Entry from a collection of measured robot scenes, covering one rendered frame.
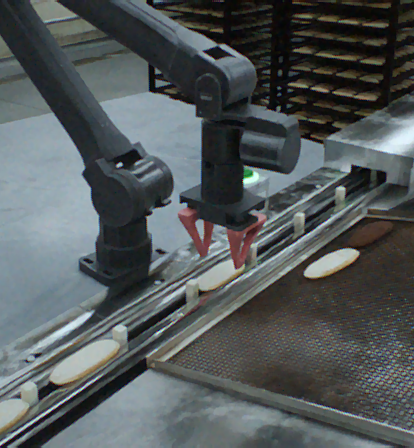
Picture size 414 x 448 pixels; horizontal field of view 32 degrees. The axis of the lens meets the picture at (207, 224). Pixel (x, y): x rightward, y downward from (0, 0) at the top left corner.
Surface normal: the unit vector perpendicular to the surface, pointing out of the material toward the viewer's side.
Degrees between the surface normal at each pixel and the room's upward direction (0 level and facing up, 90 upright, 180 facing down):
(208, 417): 10
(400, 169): 90
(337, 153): 90
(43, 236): 0
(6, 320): 0
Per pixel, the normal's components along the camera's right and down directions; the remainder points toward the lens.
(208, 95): -0.52, 0.36
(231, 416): -0.14, -0.94
